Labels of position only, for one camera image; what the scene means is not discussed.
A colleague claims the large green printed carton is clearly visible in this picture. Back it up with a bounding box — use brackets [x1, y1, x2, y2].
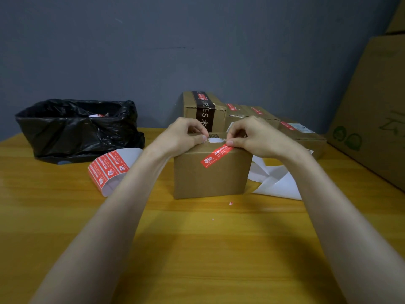
[386, 3, 405, 35]
[326, 34, 405, 192]

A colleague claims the white barcode label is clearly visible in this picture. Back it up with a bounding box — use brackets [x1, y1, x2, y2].
[288, 123, 316, 134]

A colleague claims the black plastic trash bag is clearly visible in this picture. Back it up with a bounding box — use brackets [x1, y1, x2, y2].
[15, 99, 146, 165]

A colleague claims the person's right forearm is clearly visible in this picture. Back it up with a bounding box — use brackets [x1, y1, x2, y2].
[281, 150, 405, 304]

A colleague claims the white backing paper strip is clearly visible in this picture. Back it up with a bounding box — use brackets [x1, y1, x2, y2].
[247, 150, 314, 201]

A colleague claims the long brown cardboard box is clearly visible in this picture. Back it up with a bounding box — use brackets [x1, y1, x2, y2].
[278, 118, 327, 160]

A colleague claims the box with black tape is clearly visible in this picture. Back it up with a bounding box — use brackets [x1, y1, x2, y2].
[183, 91, 228, 133]

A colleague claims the small brown cardboard box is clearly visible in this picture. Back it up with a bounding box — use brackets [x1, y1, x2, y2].
[173, 133, 254, 200]
[225, 103, 251, 132]
[240, 105, 281, 129]

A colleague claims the person's left forearm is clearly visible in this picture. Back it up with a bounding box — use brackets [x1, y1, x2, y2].
[30, 148, 171, 304]

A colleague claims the person's left hand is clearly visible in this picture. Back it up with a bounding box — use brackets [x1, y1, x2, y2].
[148, 117, 209, 159]

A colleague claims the red sticker label strip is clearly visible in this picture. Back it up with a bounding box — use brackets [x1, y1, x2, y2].
[87, 148, 143, 197]

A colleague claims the person's right hand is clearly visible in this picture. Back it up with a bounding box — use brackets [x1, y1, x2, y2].
[225, 116, 309, 163]

